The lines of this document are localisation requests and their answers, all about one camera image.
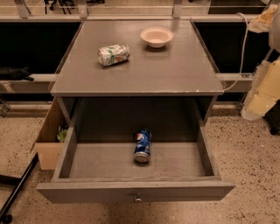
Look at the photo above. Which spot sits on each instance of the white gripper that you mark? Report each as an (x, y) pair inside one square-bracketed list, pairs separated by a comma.
[(275, 33)]

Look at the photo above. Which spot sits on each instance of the brown cardboard box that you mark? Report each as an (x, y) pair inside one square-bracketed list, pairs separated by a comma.
[(47, 144)]

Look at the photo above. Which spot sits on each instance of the white paper bowl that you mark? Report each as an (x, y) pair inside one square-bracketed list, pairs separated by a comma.
[(156, 37)]

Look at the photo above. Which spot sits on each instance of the green snack bag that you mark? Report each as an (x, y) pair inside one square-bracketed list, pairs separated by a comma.
[(61, 136)]

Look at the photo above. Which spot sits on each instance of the blue pepsi can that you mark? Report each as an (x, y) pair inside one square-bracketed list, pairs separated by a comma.
[(142, 152)]

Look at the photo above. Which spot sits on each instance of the black stand leg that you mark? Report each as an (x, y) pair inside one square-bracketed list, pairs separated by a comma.
[(16, 184)]

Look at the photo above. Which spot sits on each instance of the green white soda can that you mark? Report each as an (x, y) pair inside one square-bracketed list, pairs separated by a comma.
[(113, 54)]

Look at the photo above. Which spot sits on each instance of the metal drawer knob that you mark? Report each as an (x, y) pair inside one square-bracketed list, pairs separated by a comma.
[(138, 198)]

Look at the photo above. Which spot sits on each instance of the grey open top drawer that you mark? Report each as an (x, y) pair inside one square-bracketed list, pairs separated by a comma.
[(97, 162)]

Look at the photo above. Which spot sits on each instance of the black object on ledge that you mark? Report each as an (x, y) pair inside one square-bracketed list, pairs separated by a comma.
[(8, 73)]

